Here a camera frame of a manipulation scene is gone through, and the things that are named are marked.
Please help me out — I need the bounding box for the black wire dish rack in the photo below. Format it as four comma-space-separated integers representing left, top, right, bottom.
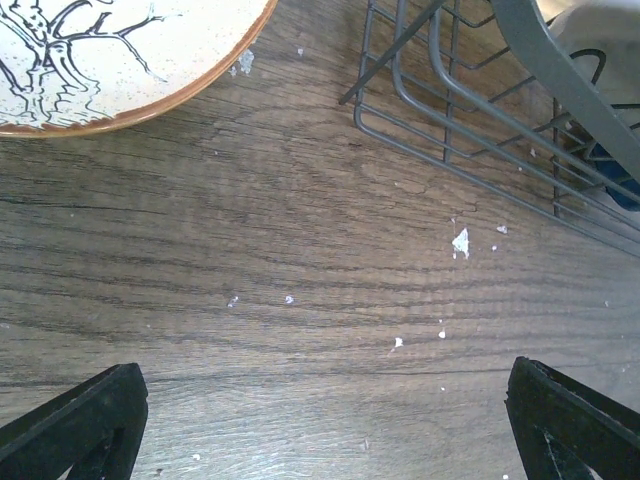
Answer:
343, 1, 639, 256

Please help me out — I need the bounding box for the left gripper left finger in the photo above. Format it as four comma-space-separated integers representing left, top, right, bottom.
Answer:
1, 363, 148, 479

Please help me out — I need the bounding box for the white grey swirl bowl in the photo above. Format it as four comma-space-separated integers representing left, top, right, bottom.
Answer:
548, 1, 639, 53

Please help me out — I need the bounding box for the beige bird-pattern plate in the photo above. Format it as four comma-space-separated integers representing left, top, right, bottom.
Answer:
1, 1, 276, 138

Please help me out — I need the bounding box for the dark blue mug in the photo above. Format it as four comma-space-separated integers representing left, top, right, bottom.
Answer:
591, 143, 639, 212

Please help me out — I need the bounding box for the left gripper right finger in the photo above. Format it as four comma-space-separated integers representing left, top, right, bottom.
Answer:
505, 356, 639, 479

